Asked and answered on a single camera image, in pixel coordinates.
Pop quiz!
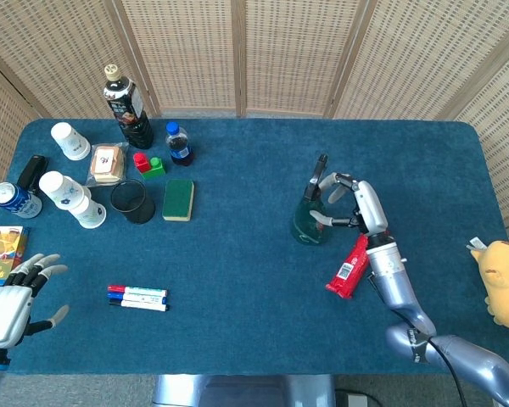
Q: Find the black stapler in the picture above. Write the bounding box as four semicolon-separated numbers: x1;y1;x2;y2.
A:
16;154;51;196

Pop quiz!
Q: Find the red toy block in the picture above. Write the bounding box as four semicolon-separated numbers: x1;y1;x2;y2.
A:
132;152;152;174

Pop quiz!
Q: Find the black whiteboard marker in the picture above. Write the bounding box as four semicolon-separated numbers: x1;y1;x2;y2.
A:
108;298;170;313

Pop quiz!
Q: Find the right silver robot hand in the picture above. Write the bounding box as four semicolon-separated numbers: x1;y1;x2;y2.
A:
309;171;389;237

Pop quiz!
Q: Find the silver robot torso base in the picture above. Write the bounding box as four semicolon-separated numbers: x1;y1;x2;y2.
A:
151;374;337;407

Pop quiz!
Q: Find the woven rattan folding screen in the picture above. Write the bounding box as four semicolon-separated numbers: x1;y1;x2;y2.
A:
0;0;509;247

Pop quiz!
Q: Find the grey floor box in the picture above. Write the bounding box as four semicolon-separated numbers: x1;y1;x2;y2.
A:
334;387;383;407

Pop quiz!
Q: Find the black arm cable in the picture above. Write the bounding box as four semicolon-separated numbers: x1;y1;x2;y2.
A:
423;334;470;407

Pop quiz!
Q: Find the black mesh pen holder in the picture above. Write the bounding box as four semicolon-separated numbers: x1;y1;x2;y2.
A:
110;179;156;226

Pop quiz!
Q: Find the white printed paper cup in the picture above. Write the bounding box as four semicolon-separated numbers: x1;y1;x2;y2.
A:
50;121;92;162
38;170;92;211

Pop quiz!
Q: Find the blue whiteboard marker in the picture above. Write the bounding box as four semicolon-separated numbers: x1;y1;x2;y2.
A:
107;292;168;304

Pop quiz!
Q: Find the blue carpet table cover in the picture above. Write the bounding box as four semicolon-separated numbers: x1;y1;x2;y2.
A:
0;117;509;376

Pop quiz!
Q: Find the tall dark tea bottle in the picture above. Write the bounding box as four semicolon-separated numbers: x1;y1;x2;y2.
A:
103;64;155;150

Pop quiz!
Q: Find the red whiteboard marker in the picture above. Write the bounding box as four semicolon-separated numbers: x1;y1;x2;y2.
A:
107;284;169;298

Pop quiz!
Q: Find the red snack package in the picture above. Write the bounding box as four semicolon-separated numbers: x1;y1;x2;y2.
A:
325;232;371;300

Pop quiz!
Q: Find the blue beverage can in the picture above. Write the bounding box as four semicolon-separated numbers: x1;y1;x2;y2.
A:
0;181;43;220

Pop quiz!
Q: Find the white fern-print paper cup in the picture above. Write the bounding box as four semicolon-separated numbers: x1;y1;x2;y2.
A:
70;195;108;231

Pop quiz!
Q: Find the green toy block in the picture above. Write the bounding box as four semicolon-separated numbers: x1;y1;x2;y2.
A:
141;157;168;181

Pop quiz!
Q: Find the green transparent spray bottle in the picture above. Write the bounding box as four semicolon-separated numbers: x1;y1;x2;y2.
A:
290;153;330;246

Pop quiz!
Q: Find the plastic-wrapped sandwich bread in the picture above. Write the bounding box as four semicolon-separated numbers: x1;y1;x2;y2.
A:
84;142;129;188

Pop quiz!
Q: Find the yellow plush toy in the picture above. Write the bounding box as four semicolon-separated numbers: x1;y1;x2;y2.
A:
466;237;509;332

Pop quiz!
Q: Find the green and yellow sponge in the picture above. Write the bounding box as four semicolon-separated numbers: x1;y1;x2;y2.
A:
161;178;196;223

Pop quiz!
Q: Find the small blue-capped cola bottle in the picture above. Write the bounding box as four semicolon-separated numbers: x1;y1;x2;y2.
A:
165;121;195;166

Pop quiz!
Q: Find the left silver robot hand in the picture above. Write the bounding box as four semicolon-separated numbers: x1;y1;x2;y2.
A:
0;253;70;349

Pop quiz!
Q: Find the yellow cardboard snack box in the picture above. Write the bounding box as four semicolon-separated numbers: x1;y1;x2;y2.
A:
0;226;30;286

